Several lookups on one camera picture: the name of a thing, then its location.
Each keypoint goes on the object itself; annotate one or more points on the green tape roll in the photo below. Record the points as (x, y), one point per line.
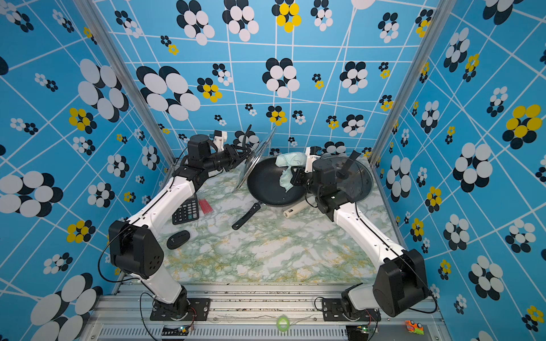
(283, 323)

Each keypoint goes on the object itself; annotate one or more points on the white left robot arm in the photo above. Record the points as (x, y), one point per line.
(134, 246)

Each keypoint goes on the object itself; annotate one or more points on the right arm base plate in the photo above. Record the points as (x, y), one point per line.
(340, 310)

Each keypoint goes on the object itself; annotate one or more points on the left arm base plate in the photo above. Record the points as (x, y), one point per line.
(193, 309)

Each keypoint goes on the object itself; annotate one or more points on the light green cloth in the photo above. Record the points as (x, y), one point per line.
(286, 161)

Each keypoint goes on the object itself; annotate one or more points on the black computer mouse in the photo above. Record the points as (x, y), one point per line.
(178, 239)

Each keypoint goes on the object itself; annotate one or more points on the right green circuit board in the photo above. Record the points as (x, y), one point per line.
(357, 333)

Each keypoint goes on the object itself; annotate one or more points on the glass lid of wok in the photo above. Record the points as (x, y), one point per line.
(350, 175)

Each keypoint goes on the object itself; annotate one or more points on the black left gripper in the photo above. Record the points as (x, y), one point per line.
(232, 155)

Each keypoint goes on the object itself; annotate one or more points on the black frying pan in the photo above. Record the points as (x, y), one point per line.
(263, 184)

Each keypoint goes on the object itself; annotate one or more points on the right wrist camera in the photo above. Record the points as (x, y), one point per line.
(312, 153)

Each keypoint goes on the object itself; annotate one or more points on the green circuit board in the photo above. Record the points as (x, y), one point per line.
(357, 333)
(175, 331)

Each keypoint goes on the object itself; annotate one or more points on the orange toy car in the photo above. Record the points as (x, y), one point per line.
(415, 327)

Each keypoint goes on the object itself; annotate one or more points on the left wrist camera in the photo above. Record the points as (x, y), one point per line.
(219, 140)

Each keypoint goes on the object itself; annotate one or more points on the left green circuit board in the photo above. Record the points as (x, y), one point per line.
(175, 331)

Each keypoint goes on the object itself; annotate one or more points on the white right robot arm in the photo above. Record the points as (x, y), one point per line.
(401, 280)

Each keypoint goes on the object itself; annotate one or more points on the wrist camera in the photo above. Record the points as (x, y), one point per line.
(219, 140)
(312, 153)

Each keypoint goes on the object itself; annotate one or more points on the black desktop calculator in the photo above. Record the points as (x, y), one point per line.
(187, 212)

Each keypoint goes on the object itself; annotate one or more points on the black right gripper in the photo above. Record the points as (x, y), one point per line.
(299, 175)

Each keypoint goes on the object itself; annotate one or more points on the glass lid of frying pan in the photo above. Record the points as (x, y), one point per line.
(255, 157)

